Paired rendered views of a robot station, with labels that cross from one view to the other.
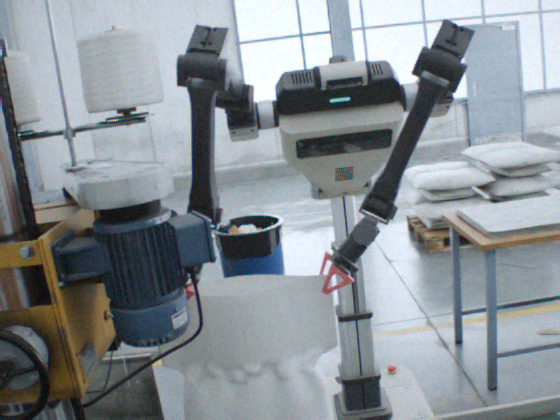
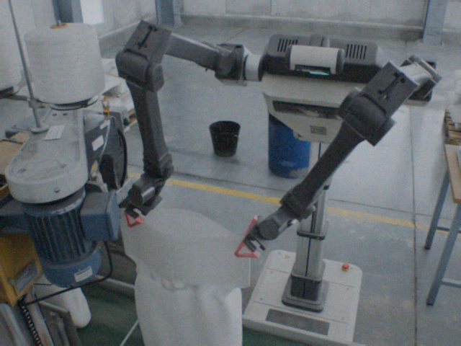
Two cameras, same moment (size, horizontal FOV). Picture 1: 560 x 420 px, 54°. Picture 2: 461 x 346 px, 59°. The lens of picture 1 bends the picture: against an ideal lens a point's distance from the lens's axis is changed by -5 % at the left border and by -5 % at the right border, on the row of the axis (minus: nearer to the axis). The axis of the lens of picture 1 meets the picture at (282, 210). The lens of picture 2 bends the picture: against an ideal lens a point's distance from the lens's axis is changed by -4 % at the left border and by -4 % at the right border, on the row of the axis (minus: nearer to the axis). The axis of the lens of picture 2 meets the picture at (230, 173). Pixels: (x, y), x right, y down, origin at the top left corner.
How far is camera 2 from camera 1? 66 cm
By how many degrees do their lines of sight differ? 26
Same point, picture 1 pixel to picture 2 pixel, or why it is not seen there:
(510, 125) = not seen: outside the picture
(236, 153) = (335, 10)
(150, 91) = (79, 91)
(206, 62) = (135, 67)
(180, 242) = (84, 225)
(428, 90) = (347, 135)
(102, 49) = (35, 52)
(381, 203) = (297, 203)
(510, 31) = not seen: outside the picture
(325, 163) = (300, 120)
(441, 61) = (364, 114)
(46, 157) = not seen: outside the picture
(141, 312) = (50, 267)
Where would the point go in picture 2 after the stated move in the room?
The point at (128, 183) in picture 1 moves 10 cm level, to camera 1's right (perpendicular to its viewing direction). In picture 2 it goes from (29, 187) to (67, 196)
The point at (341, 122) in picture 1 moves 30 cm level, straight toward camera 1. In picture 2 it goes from (315, 94) to (282, 130)
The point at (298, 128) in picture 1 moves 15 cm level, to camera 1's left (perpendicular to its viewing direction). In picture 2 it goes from (275, 91) to (232, 86)
